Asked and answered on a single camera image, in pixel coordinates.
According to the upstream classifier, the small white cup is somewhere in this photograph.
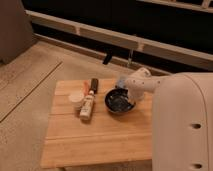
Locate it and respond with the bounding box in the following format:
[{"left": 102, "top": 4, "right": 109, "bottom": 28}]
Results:
[{"left": 68, "top": 91, "right": 84, "bottom": 108}]

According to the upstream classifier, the orange tube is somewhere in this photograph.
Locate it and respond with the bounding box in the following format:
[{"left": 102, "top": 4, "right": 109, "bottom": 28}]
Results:
[{"left": 83, "top": 81, "right": 89, "bottom": 96}]

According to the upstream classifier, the dark ceramic bowl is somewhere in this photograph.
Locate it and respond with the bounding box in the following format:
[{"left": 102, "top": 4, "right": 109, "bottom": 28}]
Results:
[{"left": 105, "top": 88, "right": 135, "bottom": 114}]

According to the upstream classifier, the black wall clip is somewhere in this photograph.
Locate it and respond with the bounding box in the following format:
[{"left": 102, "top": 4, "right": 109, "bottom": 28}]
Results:
[{"left": 103, "top": 53, "right": 112, "bottom": 65}]

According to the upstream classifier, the grey sofa corner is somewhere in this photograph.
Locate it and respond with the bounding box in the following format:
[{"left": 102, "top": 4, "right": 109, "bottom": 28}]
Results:
[{"left": 0, "top": 0, "right": 36, "bottom": 64}]

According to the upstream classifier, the white squeeze bottle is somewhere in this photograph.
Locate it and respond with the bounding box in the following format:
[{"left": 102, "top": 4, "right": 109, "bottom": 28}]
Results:
[{"left": 79, "top": 90, "right": 95, "bottom": 120}]

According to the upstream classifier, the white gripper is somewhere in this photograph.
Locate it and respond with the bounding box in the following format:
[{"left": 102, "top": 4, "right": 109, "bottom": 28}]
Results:
[{"left": 125, "top": 67, "right": 151, "bottom": 102}]

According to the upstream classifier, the wooden shelf rail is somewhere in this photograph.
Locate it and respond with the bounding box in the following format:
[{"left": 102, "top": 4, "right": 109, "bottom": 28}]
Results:
[{"left": 22, "top": 0, "right": 213, "bottom": 71}]

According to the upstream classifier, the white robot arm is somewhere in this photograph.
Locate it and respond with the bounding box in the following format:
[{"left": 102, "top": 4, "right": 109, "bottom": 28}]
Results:
[{"left": 125, "top": 68, "right": 213, "bottom": 171}]

